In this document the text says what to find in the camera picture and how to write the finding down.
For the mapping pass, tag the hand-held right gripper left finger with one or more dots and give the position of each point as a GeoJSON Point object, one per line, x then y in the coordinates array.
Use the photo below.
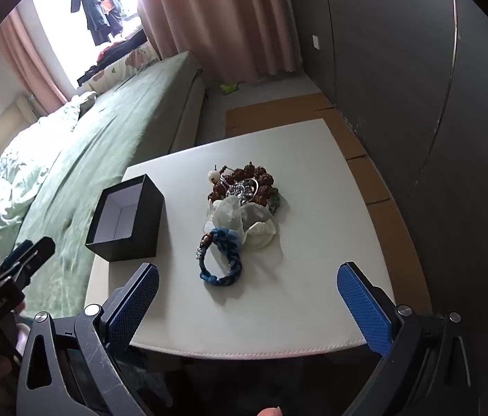
{"type": "Point", "coordinates": [140, 303]}

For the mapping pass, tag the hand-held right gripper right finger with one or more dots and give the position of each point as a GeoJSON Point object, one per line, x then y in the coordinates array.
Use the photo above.
{"type": "Point", "coordinates": [365, 312]}

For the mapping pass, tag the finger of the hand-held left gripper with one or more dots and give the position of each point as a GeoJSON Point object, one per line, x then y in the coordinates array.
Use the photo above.
{"type": "Point", "coordinates": [38, 253]}
{"type": "Point", "coordinates": [16, 256]}

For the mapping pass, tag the black jewelry box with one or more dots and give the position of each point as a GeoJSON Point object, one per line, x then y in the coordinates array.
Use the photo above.
{"type": "Point", "coordinates": [140, 234]}

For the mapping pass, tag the white organza pouch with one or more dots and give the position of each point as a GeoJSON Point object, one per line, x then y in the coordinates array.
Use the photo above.
{"type": "Point", "coordinates": [261, 229]}

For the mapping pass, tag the white bead pendant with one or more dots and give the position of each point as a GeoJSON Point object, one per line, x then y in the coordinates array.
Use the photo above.
{"type": "Point", "coordinates": [214, 176]}

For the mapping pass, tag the silver beaded jewelry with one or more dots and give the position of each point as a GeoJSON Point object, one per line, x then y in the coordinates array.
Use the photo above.
{"type": "Point", "coordinates": [239, 190]}

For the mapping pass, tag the jewellery pieces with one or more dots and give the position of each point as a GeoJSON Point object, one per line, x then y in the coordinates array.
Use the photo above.
{"type": "Point", "coordinates": [265, 195]}

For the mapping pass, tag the person's left hand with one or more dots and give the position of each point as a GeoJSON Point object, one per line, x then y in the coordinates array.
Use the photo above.
{"type": "Point", "coordinates": [22, 333]}

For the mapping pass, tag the person's right hand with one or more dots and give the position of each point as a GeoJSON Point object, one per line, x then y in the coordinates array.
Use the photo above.
{"type": "Point", "coordinates": [269, 412]}

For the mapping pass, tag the pale crumpled duvet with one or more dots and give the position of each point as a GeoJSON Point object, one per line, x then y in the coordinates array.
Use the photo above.
{"type": "Point", "coordinates": [14, 182]}

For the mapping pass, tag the bed with green sheet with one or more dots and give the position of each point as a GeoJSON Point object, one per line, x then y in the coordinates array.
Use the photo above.
{"type": "Point", "coordinates": [96, 147]}

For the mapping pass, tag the narrow pink curtain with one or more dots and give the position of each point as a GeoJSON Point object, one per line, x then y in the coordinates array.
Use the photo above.
{"type": "Point", "coordinates": [40, 60]}

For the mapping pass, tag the floral pillow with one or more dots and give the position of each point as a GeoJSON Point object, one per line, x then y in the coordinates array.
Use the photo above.
{"type": "Point", "coordinates": [118, 69]}

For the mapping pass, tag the dark clothes on windowsill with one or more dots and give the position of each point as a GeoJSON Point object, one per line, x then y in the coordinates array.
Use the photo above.
{"type": "Point", "coordinates": [114, 50]}

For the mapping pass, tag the flattened cardboard sheet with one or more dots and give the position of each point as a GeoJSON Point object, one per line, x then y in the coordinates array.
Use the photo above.
{"type": "Point", "coordinates": [270, 115]}

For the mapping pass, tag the dark grey wardrobe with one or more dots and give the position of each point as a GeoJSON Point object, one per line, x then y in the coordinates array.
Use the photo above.
{"type": "Point", "coordinates": [399, 95]}

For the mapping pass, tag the green packet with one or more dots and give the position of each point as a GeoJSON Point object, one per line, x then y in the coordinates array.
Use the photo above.
{"type": "Point", "coordinates": [229, 88]}

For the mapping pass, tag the hanging dark clothes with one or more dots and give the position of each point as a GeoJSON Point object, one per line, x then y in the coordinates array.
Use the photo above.
{"type": "Point", "coordinates": [94, 4]}

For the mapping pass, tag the wide pink curtain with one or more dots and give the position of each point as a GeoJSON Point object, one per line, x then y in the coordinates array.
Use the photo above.
{"type": "Point", "coordinates": [226, 17]}

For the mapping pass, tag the white wall socket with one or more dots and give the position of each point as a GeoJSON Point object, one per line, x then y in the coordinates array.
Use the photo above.
{"type": "Point", "coordinates": [316, 41]}

